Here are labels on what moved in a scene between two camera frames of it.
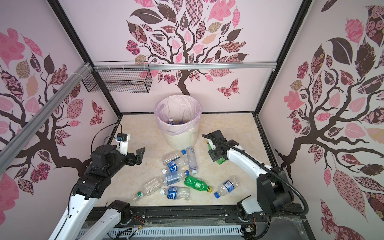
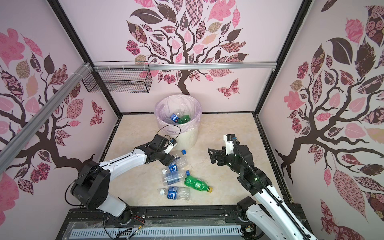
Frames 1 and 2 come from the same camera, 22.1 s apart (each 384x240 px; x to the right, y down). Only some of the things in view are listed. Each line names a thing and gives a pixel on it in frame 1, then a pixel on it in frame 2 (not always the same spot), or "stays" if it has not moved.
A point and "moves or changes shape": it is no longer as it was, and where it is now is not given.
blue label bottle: x=231 y=184 -> x=175 y=117
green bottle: x=222 y=160 moves or changes shape
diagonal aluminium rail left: x=28 y=129 stays
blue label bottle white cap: x=175 y=166 stays
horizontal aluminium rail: x=183 y=66 stays
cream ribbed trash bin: x=180 y=141 stays
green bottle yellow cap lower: x=196 y=183 stays
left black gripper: x=139 y=157 -> x=168 y=160
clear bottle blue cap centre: x=173 y=177 stays
